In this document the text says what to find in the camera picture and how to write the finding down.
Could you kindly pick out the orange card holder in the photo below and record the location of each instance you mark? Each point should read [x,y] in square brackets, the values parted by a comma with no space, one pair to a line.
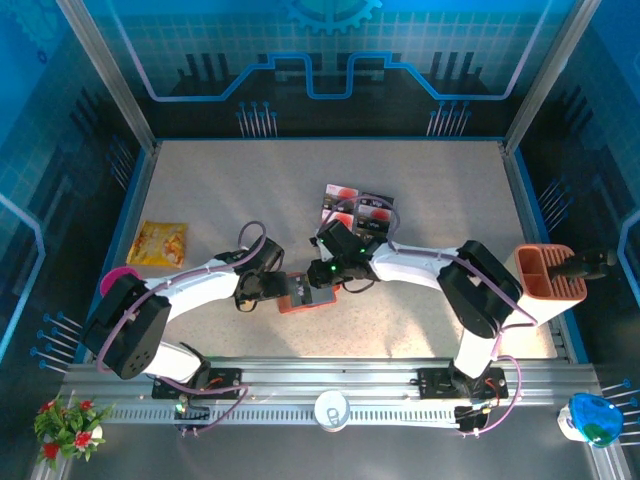
[322,299]

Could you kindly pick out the potted plant with red flowers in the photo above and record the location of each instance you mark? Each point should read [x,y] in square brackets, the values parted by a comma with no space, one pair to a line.
[65,430]

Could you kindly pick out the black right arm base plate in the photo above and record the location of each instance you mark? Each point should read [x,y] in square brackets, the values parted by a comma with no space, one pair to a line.
[432,382]

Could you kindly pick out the magenta round disc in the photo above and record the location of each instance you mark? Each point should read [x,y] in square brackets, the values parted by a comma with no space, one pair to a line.
[116,280]

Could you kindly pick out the orange and white utensil rack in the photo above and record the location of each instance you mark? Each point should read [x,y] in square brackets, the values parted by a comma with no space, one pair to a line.
[532,270]

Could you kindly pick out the aluminium frame post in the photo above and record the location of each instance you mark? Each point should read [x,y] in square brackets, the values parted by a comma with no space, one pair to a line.
[111,75]
[549,75]

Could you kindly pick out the red and white card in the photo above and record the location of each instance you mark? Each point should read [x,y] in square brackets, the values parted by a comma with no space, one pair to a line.
[345,217]
[342,192]
[379,216]

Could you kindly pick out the group of red-black packets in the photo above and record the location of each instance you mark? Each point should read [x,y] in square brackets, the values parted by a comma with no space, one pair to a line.
[358,206]

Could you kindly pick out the aluminium mounting rail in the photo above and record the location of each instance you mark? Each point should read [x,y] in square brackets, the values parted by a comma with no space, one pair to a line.
[325,380]

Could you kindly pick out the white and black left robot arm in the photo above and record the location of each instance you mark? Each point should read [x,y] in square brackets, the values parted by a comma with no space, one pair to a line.
[145,345]

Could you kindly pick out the yellow snack bag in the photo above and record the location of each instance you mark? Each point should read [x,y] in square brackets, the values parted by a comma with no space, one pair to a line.
[157,242]

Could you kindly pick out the blue table edge strip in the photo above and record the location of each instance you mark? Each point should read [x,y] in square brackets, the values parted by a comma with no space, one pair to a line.
[125,215]
[531,200]
[330,138]

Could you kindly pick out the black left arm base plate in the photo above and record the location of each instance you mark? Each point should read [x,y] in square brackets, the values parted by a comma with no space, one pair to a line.
[165,390]

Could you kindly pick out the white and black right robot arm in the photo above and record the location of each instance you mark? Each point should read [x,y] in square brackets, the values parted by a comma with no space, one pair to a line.
[480,290]

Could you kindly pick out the black VIP card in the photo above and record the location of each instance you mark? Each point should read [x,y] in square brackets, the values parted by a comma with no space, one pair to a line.
[372,227]
[332,204]
[377,204]
[300,291]

